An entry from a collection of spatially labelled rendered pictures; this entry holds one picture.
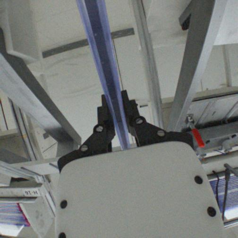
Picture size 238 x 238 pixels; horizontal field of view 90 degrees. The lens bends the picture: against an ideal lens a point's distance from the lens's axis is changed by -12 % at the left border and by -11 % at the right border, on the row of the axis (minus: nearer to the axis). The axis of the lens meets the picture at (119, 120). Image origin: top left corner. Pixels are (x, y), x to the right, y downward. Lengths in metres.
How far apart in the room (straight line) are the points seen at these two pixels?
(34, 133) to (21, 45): 0.79
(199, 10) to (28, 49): 0.27
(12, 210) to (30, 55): 1.02
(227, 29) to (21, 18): 0.32
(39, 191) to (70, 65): 1.80
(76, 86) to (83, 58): 0.43
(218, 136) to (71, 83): 2.03
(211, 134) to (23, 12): 0.60
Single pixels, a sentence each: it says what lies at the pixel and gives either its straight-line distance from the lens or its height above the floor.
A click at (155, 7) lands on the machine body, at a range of 0.61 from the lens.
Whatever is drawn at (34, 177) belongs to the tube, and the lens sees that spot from 0.40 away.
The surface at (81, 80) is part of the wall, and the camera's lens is 2.18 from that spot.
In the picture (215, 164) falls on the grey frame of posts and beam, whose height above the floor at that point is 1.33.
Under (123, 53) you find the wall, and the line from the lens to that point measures 2.14.
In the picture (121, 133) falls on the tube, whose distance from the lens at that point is 0.17.
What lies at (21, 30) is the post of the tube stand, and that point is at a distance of 0.23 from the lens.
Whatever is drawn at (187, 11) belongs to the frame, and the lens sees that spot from 0.66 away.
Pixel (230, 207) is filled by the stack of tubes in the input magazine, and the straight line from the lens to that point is 1.01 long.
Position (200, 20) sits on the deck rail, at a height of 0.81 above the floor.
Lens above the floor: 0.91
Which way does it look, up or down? 11 degrees up
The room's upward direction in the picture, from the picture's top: 168 degrees clockwise
